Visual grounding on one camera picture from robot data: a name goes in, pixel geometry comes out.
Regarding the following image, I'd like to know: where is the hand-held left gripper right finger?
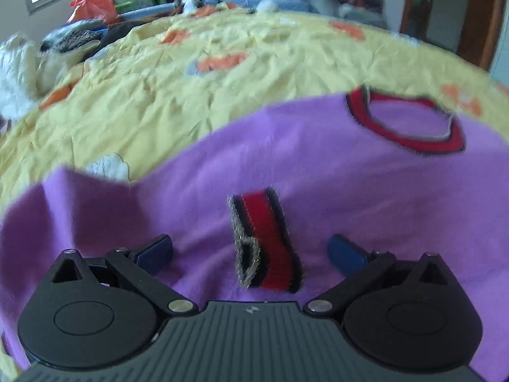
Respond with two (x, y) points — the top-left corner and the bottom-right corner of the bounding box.
(303, 234), (459, 321)

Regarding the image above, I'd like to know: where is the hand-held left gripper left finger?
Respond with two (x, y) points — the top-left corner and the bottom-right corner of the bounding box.
(52, 234), (200, 320)

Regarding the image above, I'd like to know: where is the black white patterned cloth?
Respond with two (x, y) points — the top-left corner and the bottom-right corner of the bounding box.
(39, 22), (109, 55)

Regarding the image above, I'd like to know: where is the yellow printed blanket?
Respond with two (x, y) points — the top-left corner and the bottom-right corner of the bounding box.
(0, 7), (509, 369)

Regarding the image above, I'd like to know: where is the wooden door frame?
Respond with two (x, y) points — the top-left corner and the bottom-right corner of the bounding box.
(399, 0), (509, 71)

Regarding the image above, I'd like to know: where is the white puffy jacket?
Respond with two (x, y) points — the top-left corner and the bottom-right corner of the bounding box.
(0, 34), (82, 121)

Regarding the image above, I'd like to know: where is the orange plastic bag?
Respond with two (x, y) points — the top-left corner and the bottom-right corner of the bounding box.
(67, 0), (122, 25)

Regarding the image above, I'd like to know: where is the purple sweater with red trim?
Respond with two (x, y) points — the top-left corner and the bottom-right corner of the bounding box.
(0, 85), (509, 382)

